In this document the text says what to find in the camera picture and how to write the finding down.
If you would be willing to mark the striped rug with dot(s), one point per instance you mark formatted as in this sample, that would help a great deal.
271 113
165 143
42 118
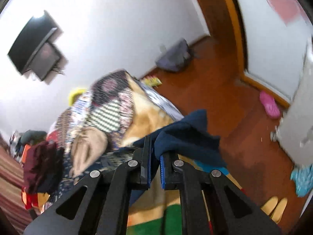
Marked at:
11 183

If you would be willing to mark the yellow packet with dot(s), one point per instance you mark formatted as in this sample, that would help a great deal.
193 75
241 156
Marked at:
152 81

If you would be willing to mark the maroon folded garment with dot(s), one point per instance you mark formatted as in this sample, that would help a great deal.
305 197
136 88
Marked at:
42 164

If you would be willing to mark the patterned blanket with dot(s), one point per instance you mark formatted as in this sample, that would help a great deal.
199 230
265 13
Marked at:
107 102

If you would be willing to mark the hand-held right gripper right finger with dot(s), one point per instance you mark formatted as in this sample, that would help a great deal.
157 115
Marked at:
163 173

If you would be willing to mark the grey bag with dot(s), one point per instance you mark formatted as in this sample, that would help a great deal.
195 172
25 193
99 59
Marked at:
174 57

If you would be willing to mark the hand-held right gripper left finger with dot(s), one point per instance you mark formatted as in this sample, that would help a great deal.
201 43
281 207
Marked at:
149 176

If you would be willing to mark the colourful green mat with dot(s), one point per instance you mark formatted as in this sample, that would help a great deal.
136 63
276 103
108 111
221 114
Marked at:
156 217

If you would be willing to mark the wooden door frame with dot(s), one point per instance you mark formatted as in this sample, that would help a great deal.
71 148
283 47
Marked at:
238 29

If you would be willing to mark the white cabinet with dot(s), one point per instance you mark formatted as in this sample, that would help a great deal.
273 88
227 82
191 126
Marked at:
298 117

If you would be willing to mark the pink slipper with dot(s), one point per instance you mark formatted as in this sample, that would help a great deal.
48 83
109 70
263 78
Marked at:
269 105

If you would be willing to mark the navy blue garment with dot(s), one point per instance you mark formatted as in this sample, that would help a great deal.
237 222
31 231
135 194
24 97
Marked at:
188 137

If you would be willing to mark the yellow object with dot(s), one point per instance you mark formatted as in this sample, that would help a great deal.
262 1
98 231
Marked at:
75 95

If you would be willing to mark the teal cloth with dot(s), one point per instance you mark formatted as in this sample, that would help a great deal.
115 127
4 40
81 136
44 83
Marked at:
303 180

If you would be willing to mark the tan print blanket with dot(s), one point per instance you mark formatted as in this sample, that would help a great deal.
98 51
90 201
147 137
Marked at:
149 117

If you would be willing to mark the beige cloth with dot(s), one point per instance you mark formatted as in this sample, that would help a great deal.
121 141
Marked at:
85 149

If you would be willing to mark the black wall television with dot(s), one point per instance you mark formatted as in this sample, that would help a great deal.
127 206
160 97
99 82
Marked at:
31 46

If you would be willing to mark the yellow slipper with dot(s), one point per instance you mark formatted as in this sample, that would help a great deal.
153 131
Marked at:
280 211
268 206

